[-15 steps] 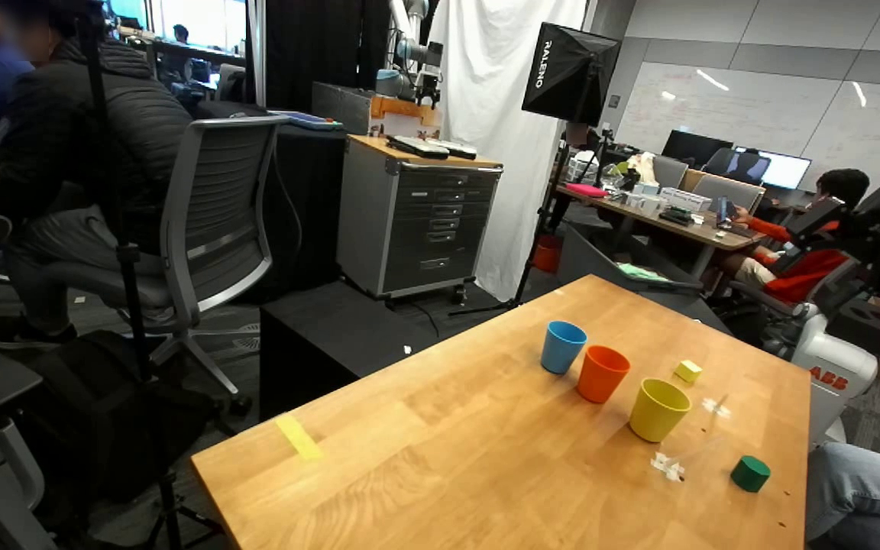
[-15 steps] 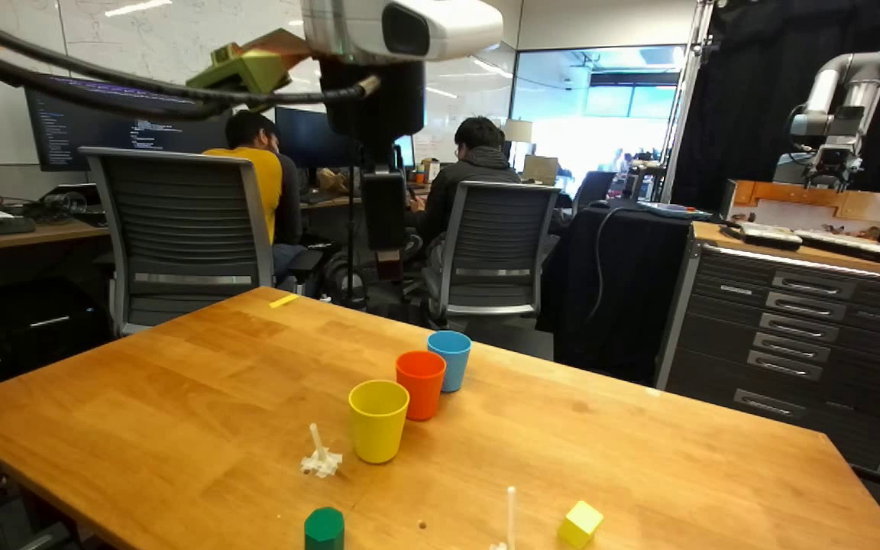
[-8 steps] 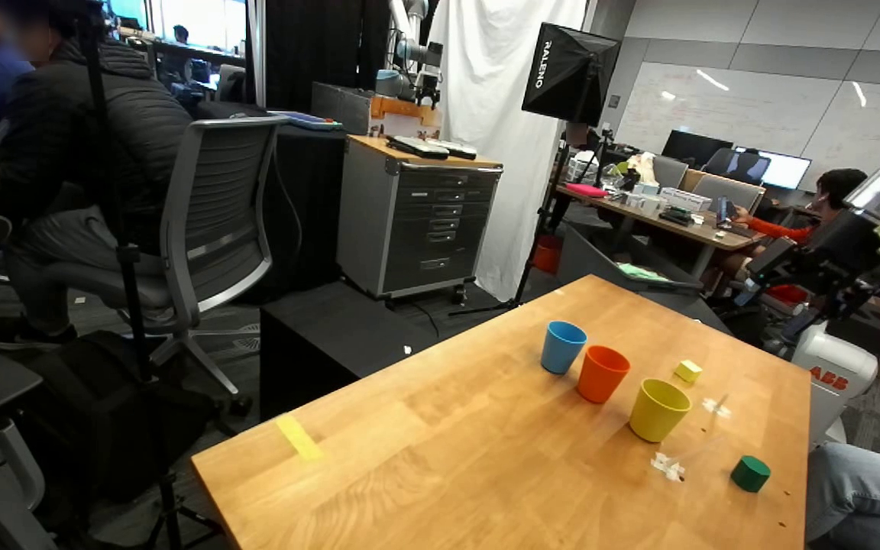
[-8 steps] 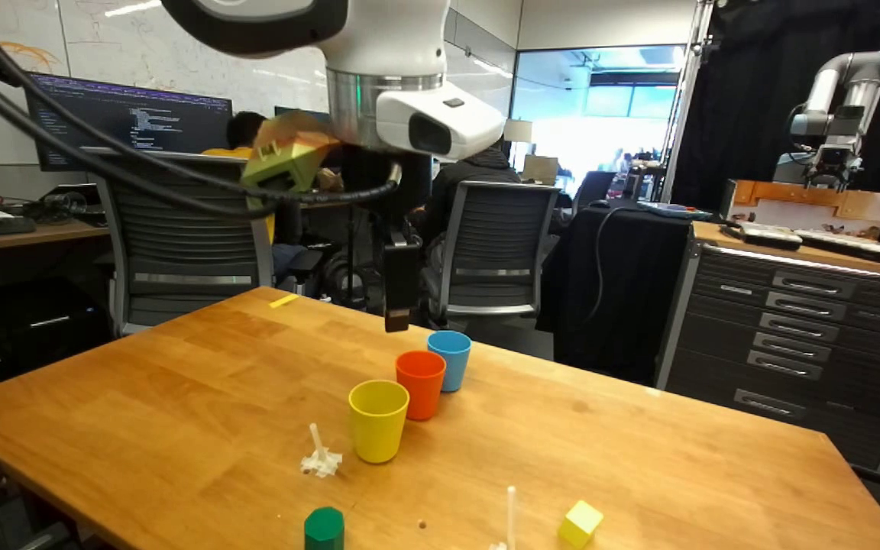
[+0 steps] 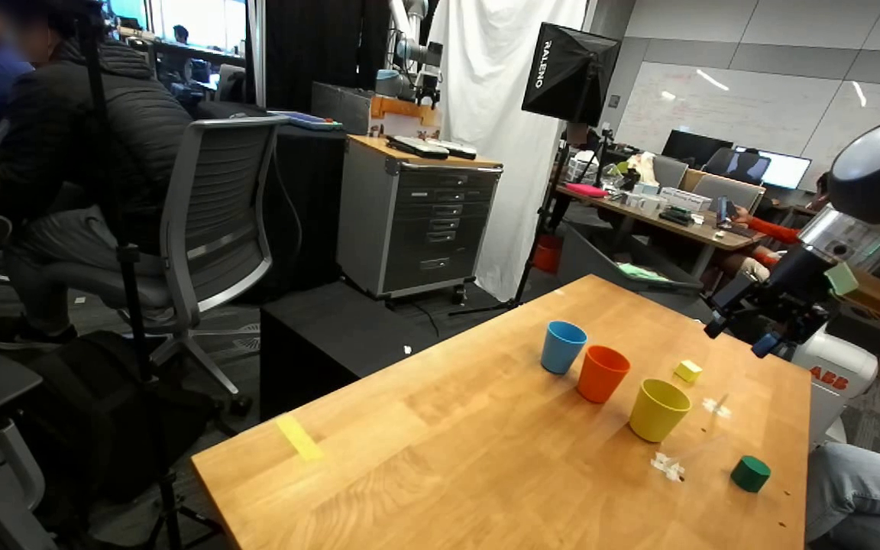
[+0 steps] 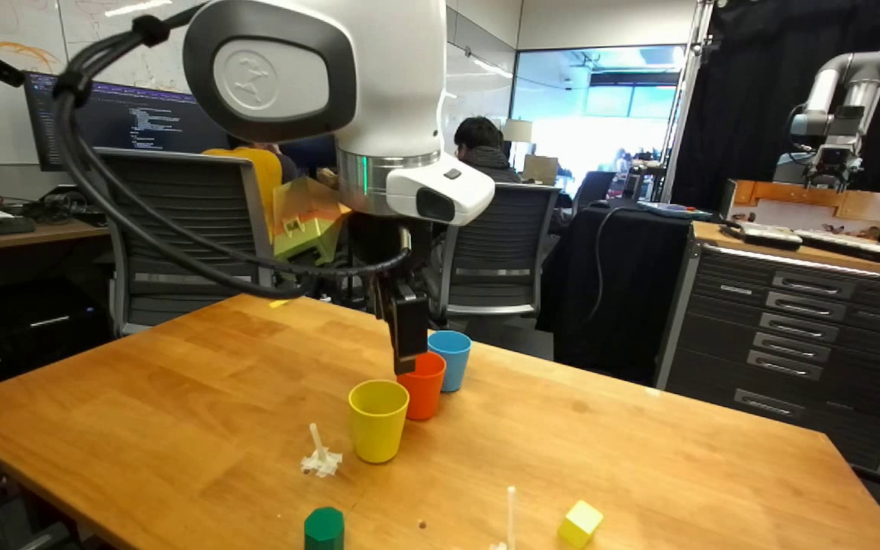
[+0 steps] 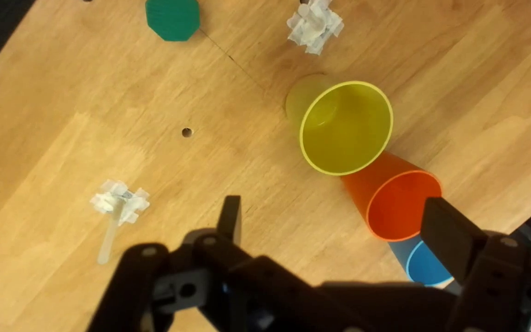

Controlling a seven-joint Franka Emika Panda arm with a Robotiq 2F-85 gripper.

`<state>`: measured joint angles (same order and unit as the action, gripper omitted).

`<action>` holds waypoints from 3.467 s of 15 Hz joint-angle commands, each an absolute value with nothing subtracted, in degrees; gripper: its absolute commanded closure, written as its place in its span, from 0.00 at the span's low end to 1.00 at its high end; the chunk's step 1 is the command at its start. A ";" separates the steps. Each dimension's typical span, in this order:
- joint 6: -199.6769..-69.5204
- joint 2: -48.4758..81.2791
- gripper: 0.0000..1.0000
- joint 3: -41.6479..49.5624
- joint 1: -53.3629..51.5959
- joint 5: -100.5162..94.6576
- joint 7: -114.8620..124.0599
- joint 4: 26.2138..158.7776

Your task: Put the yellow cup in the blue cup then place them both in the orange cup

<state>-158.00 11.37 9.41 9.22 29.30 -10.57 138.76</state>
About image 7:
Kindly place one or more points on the orange plastic cup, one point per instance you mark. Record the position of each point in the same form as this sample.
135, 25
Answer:
400, 206

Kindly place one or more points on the green cylinder block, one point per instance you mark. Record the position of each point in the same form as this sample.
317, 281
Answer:
173, 19

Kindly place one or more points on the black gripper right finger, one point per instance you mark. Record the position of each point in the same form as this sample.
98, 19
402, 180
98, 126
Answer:
455, 241

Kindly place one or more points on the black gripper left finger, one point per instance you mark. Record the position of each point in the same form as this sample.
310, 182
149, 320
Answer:
230, 215

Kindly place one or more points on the blue plastic cup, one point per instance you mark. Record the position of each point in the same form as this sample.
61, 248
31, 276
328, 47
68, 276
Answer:
424, 270

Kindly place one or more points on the yellow plastic cup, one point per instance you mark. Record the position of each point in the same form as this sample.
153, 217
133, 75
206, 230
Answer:
345, 130

